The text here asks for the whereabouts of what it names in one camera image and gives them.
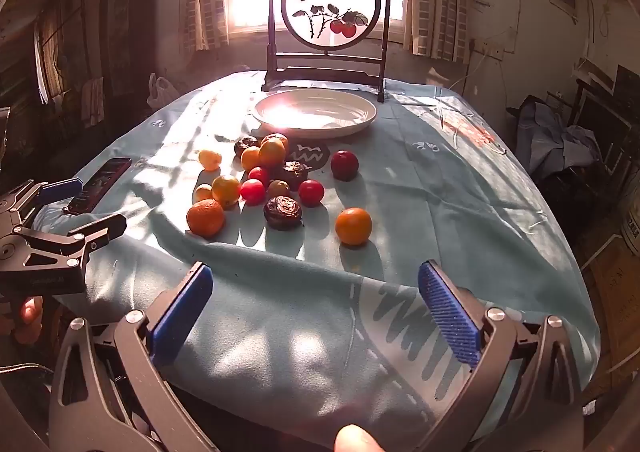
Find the hanging cloth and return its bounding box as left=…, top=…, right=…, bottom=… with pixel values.
left=80, top=77, right=106, bottom=128

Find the white plastic bag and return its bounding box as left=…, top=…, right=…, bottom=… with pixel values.
left=146, top=74, right=180, bottom=109

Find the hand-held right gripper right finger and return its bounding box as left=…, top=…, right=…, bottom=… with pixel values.
left=415, top=261, right=583, bottom=452

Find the light blue printed tablecloth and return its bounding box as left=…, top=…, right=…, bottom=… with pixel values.
left=30, top=70, right=601, bottom=448

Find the large orange mandarin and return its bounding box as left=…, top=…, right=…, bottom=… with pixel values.
left=186, top=199, right=226, bottom=239

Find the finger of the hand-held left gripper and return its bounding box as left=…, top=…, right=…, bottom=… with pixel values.
left=11, top=213, right=128, bottom=279
left=0, top=177, right=84, bottom=233

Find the person's right hand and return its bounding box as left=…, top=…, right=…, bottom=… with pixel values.
left=334, top=424, right=384, bottom=452

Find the white bucket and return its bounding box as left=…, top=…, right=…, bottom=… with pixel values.
left=620, top=187, right=640, bottom=258

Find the yellow-green citrus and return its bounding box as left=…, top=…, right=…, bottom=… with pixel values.
left=211, top=175, right=242, bottom=208

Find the black picture frame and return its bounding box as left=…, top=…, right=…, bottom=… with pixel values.
left=575, top=65, right=640, bottom=173

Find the white oval plate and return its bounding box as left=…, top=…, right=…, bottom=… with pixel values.
left=251, top=91, right=377, bottom=139

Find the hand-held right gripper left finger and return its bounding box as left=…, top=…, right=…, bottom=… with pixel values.
left=48, top=261, right=221, bottom=452

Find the person's left hand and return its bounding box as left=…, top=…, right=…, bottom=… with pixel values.
left=12, top=296, right=47, bottom=345

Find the blue cloth pile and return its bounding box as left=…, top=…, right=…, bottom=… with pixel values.
left=515, top=95, right=608, bottom=178

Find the black smartphone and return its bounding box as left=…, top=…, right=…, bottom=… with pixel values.
left=66, top=157, right=133, bottom=215

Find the wall socket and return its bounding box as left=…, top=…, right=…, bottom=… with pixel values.
left=472, top=38, right=503, bottom=59

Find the dark red plum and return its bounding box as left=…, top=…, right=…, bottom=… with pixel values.
left=330, top=149, right=360, bottom=181

